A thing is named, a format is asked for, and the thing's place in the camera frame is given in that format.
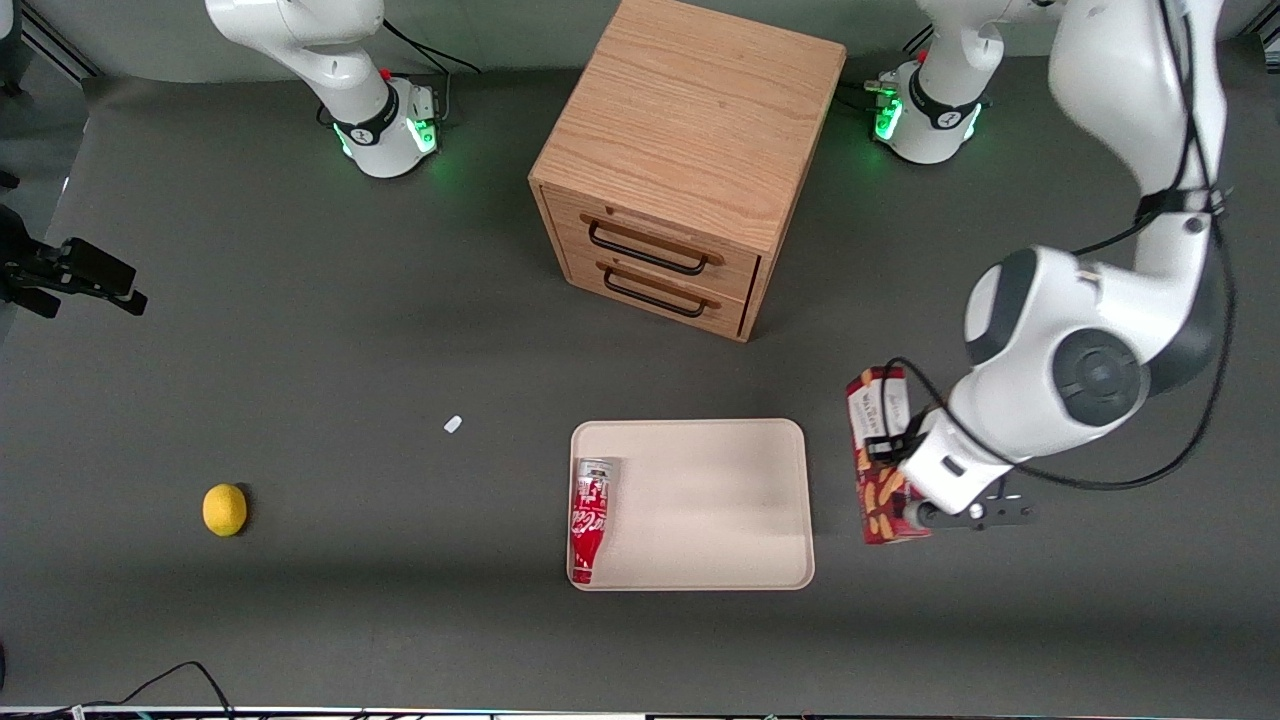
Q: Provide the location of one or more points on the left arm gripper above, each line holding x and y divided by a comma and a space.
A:
884, 447

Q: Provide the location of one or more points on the red cookie box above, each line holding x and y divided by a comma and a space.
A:
880, 505

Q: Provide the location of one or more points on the red cola bottle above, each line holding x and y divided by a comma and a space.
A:
590, 515

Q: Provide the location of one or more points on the aluminium frame rail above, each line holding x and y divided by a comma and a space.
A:
55, 40

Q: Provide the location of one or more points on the beige plastic tray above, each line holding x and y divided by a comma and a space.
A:
720, 500

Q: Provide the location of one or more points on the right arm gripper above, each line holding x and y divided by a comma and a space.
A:
52, 268

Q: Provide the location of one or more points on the wooden drawer front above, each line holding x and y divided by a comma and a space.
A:
725, 312
735, 268

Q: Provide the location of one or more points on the wooden two-drawer cabinet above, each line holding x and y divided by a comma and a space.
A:
690, 110

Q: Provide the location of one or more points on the yellow lemon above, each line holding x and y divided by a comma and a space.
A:
224, 510

